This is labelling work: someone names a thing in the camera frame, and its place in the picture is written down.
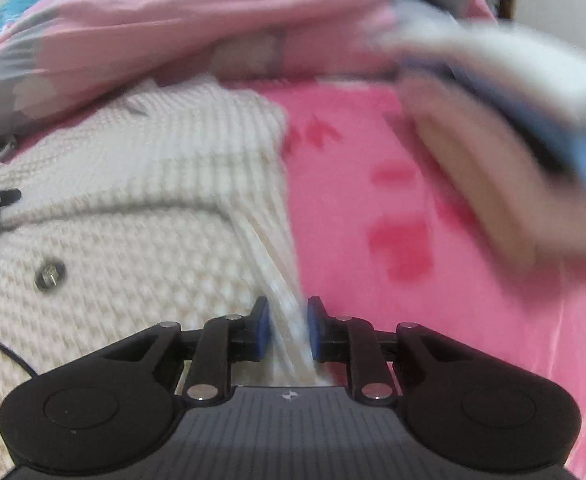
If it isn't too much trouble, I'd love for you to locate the white folded garment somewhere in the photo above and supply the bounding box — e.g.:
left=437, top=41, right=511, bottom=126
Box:
left=377, top=0, right=586, bottom=128

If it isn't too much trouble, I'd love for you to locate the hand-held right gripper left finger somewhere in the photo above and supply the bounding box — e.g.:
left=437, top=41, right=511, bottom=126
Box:
left=98, top=296, right=274, bottom=405

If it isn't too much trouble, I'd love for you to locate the pink flower print blanket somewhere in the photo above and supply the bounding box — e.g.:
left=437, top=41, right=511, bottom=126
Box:
left=218, top=74, right=586, bottom=480

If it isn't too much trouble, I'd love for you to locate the teal blue quilt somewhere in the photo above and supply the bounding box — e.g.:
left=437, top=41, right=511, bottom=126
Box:
left=0, top=0, right=76, bottom=57

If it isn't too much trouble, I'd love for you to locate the black cable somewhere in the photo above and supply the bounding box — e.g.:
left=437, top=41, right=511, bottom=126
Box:
left=0, top=334, right=40, bottom=382

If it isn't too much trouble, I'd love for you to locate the beige white checked knit sweater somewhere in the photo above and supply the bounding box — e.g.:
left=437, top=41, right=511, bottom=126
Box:
left=0, top=80, right=336, bottom=480

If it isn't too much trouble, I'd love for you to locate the pale pink folded garment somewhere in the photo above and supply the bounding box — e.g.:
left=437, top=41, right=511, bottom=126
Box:
left=397, top=79, right=586, bottom=273

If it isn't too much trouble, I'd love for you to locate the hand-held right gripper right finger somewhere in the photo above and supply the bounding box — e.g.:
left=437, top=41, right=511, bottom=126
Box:
left=307, top=296, right=478, bottom=405

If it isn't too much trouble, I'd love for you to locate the pink floral quilt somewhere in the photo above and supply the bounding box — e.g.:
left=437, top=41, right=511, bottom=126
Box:
left=0, top=0, right=494, bottom=133

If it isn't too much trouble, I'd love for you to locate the light blue folded garment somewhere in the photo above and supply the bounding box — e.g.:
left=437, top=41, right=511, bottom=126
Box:
left=402, top=57, right=586, bottom=188

